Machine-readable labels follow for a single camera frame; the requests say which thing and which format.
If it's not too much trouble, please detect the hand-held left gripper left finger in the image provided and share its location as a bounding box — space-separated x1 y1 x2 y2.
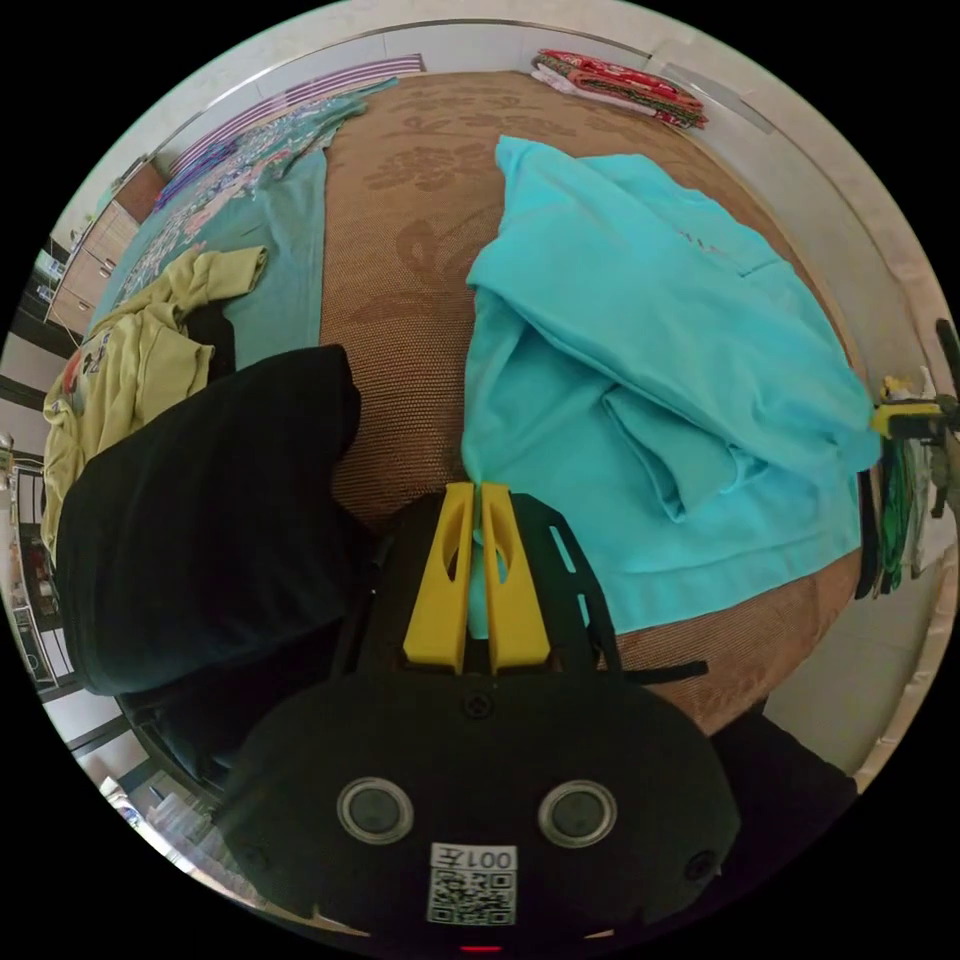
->
402 482 476 674

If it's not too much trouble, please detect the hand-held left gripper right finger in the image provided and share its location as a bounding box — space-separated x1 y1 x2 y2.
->
479 482 550 671

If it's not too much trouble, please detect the blue t-shirt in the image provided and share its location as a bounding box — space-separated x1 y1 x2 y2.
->
459 134 883 633

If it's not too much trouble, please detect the bed with woven mat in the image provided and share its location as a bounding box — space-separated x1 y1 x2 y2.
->
41 52 875 740

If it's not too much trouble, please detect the pile of clothes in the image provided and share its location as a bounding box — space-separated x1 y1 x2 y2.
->
41 245 378 700

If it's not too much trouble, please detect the person's body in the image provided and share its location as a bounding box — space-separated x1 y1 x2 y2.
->
704 712 861 913

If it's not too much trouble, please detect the red patterned folded blanket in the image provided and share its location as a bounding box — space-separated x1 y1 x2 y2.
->
530 48 711 133

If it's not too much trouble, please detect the wooden cupboard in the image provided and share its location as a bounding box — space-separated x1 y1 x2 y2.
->
43 161 168 343

